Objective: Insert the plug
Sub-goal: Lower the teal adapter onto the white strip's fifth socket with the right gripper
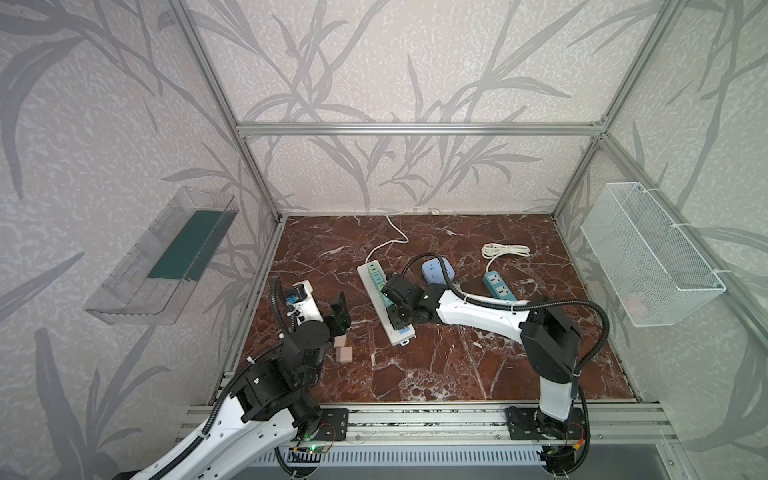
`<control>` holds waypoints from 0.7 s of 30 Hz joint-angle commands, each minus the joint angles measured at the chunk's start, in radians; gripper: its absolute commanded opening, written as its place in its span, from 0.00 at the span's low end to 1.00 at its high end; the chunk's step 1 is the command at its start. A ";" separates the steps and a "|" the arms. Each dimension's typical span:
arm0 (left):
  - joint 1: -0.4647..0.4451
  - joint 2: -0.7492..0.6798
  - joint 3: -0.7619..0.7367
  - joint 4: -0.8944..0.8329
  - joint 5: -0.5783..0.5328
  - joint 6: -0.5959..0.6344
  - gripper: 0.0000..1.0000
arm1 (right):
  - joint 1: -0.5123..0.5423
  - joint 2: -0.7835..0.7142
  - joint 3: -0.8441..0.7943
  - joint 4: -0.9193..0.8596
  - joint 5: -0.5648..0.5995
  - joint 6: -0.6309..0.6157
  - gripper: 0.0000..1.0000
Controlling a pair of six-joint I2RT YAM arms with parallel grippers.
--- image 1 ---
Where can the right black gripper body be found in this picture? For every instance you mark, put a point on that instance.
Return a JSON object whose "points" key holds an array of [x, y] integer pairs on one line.
{"points": [[393, 294]]}

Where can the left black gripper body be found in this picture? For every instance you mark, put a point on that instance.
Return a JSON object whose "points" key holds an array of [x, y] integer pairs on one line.
{"points": [[330, 320]]}

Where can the long white pastel power strip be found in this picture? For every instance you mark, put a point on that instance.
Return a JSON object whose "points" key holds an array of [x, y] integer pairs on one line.
{"points": [[383, 306]]}

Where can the square blue power strip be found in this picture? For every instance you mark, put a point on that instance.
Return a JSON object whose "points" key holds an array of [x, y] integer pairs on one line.
{"points": [[437, 271]]}

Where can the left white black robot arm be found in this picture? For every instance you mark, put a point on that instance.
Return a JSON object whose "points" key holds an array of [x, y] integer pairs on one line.
{"points": [[268, 403]]}

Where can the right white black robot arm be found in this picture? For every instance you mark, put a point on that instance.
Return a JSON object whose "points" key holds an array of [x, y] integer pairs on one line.
{"points": [[550, 339]]}

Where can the teal power strip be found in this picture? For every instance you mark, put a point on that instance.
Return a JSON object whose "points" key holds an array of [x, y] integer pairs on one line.
{"points": [[497, 287]]}

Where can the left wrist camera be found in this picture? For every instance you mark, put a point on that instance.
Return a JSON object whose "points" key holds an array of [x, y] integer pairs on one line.
{"points": [[301, 304]]}

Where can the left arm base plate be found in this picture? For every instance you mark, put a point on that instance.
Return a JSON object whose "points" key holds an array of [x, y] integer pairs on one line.
{"points": [[331, 425]]}

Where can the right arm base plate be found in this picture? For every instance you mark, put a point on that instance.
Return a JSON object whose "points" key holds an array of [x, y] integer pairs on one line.
{"points": [[528, 423]]}

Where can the clear plastic wall tray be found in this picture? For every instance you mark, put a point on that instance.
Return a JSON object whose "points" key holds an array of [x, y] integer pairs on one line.
{"points": [[152, 284]]}

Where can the aluminium front rail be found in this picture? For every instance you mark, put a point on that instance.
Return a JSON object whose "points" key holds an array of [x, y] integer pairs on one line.
{"points": [[484, 423]]}

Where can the white wire mesh basket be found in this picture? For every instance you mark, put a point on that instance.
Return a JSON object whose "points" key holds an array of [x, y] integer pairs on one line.
{"points": [[655, 270]]}

